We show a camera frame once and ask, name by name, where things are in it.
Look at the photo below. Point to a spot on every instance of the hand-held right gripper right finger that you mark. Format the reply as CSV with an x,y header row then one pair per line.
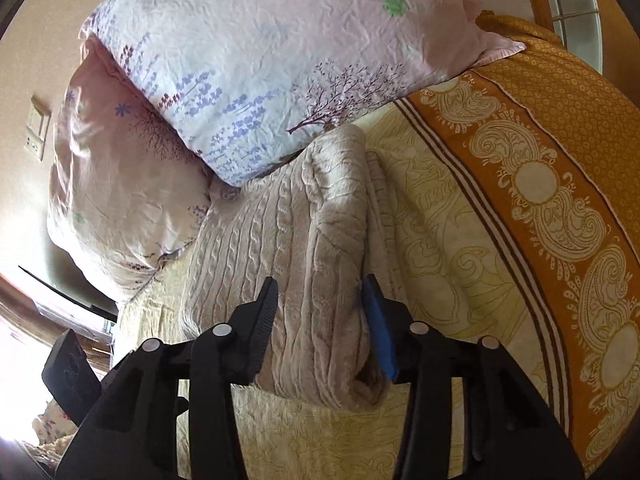
x,y
380,330

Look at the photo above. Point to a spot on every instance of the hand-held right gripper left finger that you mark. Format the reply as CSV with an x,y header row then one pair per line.
x,y
260,330

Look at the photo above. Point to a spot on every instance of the yellow and orange paisley bedspread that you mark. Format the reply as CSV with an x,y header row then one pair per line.
x,y
500,285

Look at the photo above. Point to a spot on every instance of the pink floral pillow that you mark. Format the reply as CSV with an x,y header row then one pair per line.
x,y
115,185

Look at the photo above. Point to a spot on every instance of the pink pillow with tree print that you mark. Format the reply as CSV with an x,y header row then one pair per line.
x,y
275,35

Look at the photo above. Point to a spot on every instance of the wooden headboard with glass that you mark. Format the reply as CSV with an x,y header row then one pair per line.
x,y
575,5

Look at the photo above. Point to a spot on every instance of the beige wall switch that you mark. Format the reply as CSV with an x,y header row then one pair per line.
x,y
37,130

